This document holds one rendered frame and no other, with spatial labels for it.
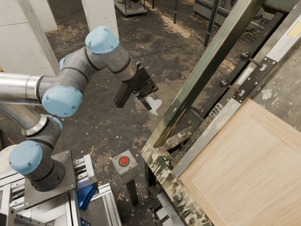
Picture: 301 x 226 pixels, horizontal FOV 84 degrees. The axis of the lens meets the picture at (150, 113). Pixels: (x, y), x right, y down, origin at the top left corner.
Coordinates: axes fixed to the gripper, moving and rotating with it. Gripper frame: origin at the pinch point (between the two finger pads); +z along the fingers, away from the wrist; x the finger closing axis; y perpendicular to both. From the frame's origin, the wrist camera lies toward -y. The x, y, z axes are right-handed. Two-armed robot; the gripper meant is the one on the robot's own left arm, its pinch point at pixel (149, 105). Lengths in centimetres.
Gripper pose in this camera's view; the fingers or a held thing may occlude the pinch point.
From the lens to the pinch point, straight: 70.2
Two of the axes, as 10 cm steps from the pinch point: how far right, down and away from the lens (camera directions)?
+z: 4.3, 4.4, 7.9
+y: 8.1, -5.7, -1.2
